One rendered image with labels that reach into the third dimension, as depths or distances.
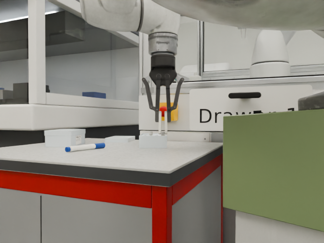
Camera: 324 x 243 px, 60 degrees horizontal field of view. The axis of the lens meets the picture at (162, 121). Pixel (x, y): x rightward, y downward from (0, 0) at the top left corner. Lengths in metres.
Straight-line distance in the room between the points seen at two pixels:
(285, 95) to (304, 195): 0.47
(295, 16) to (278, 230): 0.19
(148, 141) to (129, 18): 0.36
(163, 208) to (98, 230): 0.16
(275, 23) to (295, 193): 0.14
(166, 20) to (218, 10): 0.63
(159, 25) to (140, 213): 0.53
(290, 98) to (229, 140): 0.44
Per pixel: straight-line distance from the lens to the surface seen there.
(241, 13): 0.23
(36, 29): 1.25
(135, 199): 0.55
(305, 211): 0.28
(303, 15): 0.26
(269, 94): 0.72
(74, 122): 1.36
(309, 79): 1.07
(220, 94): 0.73
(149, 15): 0.84
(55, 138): 0.94
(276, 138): 0.27
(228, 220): 1.14
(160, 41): 0.84
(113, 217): 0.59
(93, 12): 0.82
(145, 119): 1.17
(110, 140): 1.06
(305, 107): 0.34
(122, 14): 0.83
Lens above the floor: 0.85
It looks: 1 degrees down
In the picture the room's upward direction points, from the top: straight up
